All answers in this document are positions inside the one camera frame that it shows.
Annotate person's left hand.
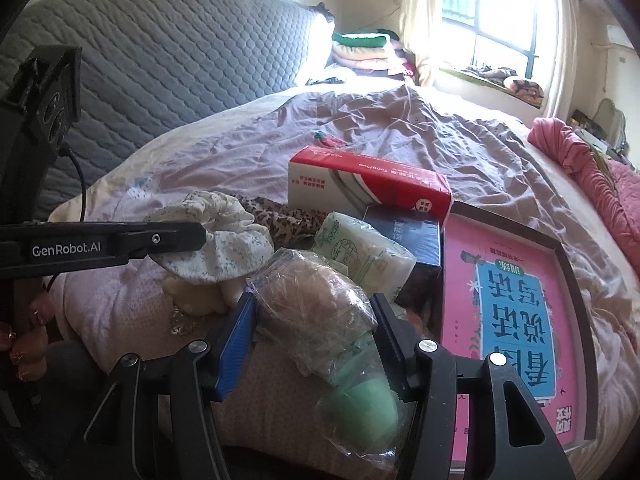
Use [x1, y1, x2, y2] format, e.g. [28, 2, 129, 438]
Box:
[1, 290, 54, 382]

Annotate cream curtain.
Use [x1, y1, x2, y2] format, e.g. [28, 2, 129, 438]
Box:
[399, 0, 442, 87]

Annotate pink book tray box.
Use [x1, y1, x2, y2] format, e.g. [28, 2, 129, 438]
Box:
[434, 202, 598, 452]

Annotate clothes on window sill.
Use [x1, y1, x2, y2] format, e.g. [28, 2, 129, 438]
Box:
[463, 66, 544, 107]

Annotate clear bag green plush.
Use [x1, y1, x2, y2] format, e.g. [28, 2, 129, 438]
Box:
[248, 248, 412, 471]

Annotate pink quilt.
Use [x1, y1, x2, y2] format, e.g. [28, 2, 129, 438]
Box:
[527, 117, 640, 274]

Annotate lilac wrinkled bed sheet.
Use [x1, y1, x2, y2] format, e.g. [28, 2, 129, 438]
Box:
[51, 86, 639, 479]

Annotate black cable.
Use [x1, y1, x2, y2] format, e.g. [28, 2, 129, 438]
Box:
[44, 142, 89, 291]

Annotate red white tissue box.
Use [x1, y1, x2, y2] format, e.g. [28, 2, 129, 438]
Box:
[288, 146, 452, 222]

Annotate strawberry embroidered patch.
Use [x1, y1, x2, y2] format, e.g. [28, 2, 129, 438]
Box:
[314, 131, 348, 148]

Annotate cream plush rabbit toy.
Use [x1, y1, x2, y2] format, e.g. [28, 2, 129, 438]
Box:
[162, 276, 245, 316]

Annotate leopard print scrunchie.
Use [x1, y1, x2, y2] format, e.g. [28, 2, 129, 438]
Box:
[236, 195, 326, 250]

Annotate grey quilted headboard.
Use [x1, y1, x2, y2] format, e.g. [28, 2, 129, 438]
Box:
[1, 0, 334, 220]

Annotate window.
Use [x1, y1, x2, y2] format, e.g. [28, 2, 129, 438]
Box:
[442, 0, 558, 84]

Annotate stack of folded blankets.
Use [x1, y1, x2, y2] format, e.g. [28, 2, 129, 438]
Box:
[332, 29, 416, 79]

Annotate dark blue small box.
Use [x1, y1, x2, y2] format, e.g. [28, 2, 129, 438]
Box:
[364, 205, 442, 314]

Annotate white floral scrunchie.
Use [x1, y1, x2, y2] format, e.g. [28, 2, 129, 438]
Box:
[146, 191, 274, 285]

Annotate green white tissue pack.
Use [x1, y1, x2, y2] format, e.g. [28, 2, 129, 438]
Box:
[312, 211, 416, 301]

